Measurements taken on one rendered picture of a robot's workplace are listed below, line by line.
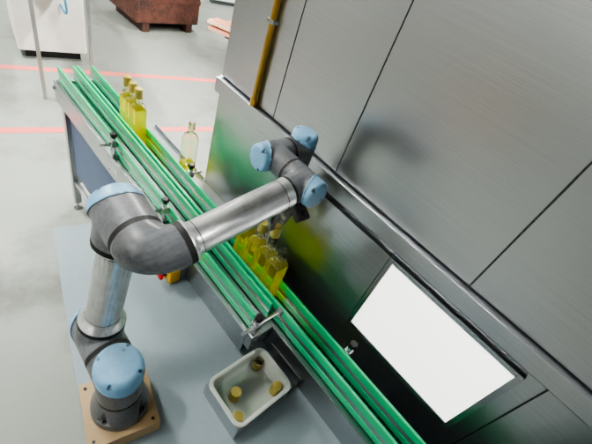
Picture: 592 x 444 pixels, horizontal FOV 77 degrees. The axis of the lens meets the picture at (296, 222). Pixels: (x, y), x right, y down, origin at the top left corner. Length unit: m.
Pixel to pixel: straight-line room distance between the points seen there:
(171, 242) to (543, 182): 0.76
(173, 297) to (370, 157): 0.90
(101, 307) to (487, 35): 1.05
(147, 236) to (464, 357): 0.85
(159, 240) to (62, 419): 1.50
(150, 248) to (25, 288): 1.83
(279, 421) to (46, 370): 1.29
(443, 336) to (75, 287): 1.24
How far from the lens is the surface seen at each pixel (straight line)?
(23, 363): 2.30
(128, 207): 0.81
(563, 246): 0.95
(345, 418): 1.30
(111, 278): 0.94
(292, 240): 1.36
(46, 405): 2.19
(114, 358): 1.07
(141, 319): 1.46
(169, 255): 0.75
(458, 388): 1.22
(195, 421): 1.32
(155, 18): 6.02
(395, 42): 1.03
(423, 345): 1.19
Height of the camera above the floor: 1.99
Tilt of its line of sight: 40 degrees down
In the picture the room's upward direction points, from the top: 22 degrees clockwise
